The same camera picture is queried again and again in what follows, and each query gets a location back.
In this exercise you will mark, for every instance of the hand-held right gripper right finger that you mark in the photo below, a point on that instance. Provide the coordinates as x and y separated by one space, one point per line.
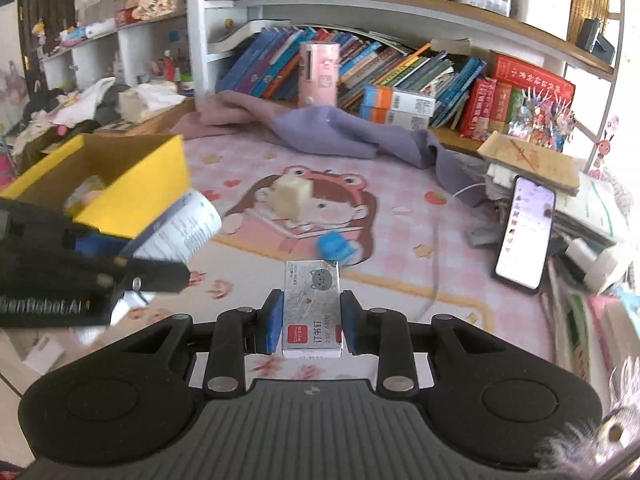
349 322

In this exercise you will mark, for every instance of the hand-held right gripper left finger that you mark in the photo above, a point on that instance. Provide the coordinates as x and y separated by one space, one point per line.
274 320

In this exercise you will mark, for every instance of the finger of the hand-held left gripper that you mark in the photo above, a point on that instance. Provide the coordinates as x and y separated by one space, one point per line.
45 230
155 275

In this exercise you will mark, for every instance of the grey staple box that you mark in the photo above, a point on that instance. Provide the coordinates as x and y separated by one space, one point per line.
312 310

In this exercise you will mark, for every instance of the white printed bottle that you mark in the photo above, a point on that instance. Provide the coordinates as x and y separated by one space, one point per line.
185 225

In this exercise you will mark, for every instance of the yellow cardboard box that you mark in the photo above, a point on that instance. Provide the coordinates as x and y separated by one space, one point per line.
135 205

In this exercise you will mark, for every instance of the pink printed tablecloth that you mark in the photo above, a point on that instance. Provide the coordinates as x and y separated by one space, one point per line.
400 270

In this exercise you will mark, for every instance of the small blue block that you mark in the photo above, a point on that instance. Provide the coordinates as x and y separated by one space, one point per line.
335 247

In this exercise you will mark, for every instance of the pile of clothes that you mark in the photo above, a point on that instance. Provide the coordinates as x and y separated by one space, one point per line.
75 110

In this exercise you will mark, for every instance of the cream white cube block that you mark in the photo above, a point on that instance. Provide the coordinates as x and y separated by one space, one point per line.
292 197

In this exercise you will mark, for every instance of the cream cloth bundle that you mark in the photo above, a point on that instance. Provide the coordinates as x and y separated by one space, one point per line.
150 102

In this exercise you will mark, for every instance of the purple cloth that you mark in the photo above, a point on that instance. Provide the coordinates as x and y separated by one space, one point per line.
350 135

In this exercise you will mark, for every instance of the black smartphone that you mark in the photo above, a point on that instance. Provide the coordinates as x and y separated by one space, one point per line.
522 235

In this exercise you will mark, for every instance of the white low shelf unit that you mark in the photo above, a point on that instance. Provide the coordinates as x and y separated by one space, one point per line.
135 45

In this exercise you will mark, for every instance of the orange white carton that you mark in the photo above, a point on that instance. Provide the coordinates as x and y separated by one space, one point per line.
400 100
395 120

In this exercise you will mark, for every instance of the tissue pack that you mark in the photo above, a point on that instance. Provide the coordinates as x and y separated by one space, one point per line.
100 29

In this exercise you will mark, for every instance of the row of leaning books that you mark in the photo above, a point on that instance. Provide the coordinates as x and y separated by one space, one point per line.
265 65

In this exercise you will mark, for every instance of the stack of thick books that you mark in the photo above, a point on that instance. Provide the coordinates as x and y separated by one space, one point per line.
590 340

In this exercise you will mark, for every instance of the brown paper notebook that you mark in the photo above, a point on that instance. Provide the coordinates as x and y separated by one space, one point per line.
530 160

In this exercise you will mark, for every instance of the white bookshelf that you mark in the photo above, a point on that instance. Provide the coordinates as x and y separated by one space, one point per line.
197 35

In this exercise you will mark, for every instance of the pink cylinder dispenser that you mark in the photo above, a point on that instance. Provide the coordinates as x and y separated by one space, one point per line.
320 75

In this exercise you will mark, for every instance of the white plug adapter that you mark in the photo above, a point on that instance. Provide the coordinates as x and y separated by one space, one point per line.
597 262

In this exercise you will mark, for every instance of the pile of papers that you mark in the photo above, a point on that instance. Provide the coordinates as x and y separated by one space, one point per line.
590 205

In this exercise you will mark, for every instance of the colourful figure stand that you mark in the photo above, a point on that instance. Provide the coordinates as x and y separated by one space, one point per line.
542 120

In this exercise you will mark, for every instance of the red boxed book set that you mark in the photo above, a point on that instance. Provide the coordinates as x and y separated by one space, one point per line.
530 80

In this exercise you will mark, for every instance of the cartoon sticker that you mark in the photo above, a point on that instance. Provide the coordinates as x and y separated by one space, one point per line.
604 149

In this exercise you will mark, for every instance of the white storage box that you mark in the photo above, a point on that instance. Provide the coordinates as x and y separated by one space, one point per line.
540 10

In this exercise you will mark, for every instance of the black stand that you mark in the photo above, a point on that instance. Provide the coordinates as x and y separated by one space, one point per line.
595 42

